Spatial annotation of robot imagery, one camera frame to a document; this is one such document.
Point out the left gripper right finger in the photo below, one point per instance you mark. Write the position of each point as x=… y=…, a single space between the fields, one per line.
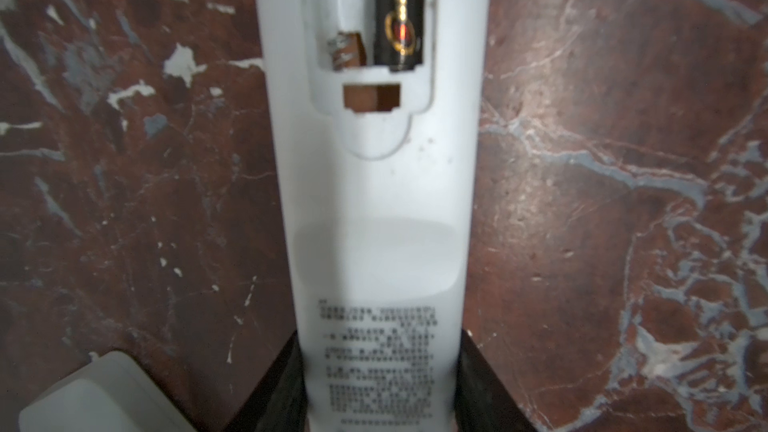
x=481 y=402

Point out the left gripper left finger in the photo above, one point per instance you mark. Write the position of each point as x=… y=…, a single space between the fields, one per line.
x=278 y=402

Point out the short white remote control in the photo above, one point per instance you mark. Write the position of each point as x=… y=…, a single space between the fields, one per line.
x=112 y=393

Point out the long white remote control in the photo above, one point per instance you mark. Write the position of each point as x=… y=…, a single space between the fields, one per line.
x=376 y=173

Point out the right black AA battery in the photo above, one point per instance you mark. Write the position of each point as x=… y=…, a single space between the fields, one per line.
x=399 y=34

